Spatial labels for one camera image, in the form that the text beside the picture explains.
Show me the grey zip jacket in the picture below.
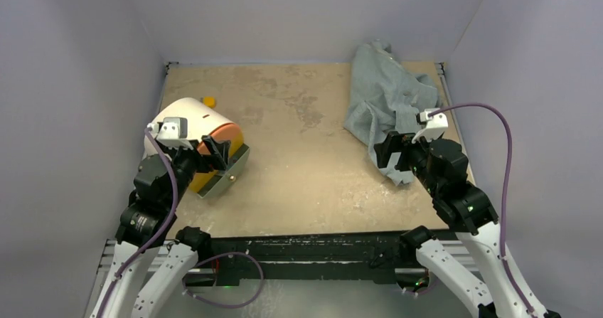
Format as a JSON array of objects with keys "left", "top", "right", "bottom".
[{"left": 343, "top": 40, "right": 442, "bottom": 164}]

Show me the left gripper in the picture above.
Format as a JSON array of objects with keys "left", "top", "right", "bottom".
[{"left": 161, "top": 134, "right": 229, "bottom": 208}]

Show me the small yellow object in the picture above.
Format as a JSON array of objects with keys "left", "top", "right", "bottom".
[{"left": 202, "top": 97, "right": 217, "bottom": 108}]

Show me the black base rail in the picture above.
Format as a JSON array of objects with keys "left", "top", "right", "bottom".
[{"left": 184, "top": 230, "right": 426, "bottom": 287}]

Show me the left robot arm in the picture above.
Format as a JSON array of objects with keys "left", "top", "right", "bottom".
[{"left": 91, "top": 132, "right": 231, "bottom": 317}]

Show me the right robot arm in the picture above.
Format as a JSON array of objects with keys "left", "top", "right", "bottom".
[{"left": 374, "top": 132, "right": 559, "bottom": 317}]

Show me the white and orange cylinder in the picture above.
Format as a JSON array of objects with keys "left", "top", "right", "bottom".
[{"left": 150, "top": 97, "right": 245, "bottom": 193}]

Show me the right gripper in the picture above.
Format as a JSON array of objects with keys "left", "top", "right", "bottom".
[{"left": 374, "top": 129, "right": 444, "bottom": 198}]

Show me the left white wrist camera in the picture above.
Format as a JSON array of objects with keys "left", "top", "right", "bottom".
[{"left": 146, "top": 117, "right": 192, "bottom": 149}]

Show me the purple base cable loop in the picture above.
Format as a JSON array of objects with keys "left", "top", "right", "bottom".
[{"left": 182, "top": 252, "right": 265, "bottom": 310}]

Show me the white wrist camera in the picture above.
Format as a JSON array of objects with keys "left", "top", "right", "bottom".
[
  {"left": 146, "top": 117, "right": 192, "bottom": 149},
  {"left": 412, "top": 108, "right": 449, "bottom": 144}
]

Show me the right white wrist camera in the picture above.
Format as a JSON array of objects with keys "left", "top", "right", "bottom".
[{"left": 412, "top": 108, "right": 449, "bottom": 144}]

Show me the grey metal bracket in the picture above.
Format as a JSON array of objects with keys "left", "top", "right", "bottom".
[{"left": 197, "top": 144, "right": 250, "bottom": 198}]

